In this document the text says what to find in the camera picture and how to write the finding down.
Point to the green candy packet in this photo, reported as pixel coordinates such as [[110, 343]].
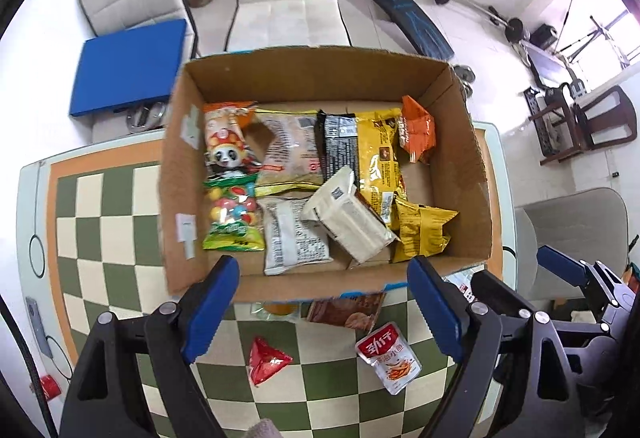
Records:
[[232, 213]]

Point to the white chocolate biscuit packet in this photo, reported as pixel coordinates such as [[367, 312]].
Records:
[[350, 218]]

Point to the cardboard box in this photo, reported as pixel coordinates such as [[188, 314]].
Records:
[[320, 78]]

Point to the person's grey fleece clothing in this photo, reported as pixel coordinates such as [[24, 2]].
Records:
[[262, 430]]

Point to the blue cushion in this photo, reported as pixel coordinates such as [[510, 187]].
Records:
[[125, 68]]

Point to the red soda can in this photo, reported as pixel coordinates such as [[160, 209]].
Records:
[[50, 386]]

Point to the checkered table mat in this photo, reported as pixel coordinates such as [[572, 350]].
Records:
[[115, 238]]

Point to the brown nut snack packet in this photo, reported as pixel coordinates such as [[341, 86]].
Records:
[[345, 310]]

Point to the grey shell chair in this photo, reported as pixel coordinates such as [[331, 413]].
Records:
[[575, 218]]

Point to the silver white snack packet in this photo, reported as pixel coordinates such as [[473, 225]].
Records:
[[292, 238]]

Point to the small yellow snack packet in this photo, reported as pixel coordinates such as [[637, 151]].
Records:
[[422, 233]]

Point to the clear bread packet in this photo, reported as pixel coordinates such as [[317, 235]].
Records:
[[292, 148]]

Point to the orange snack packet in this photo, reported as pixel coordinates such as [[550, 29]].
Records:
[[417, 128]]

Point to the black weight bench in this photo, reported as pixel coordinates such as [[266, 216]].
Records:
[[405, 13]]

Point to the panda mushroom snack packet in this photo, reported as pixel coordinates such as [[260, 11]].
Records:
[[227, 143]]

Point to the red white fish snack packet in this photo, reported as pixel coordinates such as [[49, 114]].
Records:
[[390, 358]]

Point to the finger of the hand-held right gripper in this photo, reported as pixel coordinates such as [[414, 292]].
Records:
[[560, 263], [500, 288]]

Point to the orange jelly cup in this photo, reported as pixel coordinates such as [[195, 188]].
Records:
[[277, 309]]

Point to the black bag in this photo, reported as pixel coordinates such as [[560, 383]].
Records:
[[544, 36]]

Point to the black dumbbell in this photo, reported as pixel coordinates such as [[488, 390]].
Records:
[[465, 73]]

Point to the grey smartphone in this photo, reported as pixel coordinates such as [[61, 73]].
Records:
[[39, 325]]

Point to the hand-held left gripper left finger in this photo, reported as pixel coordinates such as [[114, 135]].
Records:
[[212, 308]]

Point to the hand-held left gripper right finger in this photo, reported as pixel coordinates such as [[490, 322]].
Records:
[[435, 308]]

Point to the red triangular snack packet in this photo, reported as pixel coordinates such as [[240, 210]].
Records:
[[267, 360]]

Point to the white packet with red label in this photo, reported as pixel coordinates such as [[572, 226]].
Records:
[[460, 285]]

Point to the large yellow black packet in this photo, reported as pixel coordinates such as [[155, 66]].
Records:
[[380, 158]]

